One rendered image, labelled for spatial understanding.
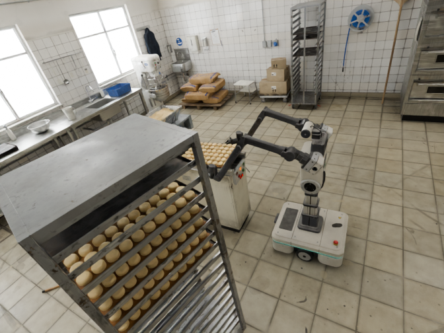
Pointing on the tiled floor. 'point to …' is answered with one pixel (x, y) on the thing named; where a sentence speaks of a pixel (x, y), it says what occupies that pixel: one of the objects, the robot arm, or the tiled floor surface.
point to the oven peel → (394, 43)
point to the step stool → (246, 88)
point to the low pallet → (206, 103)
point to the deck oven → (425, 68)
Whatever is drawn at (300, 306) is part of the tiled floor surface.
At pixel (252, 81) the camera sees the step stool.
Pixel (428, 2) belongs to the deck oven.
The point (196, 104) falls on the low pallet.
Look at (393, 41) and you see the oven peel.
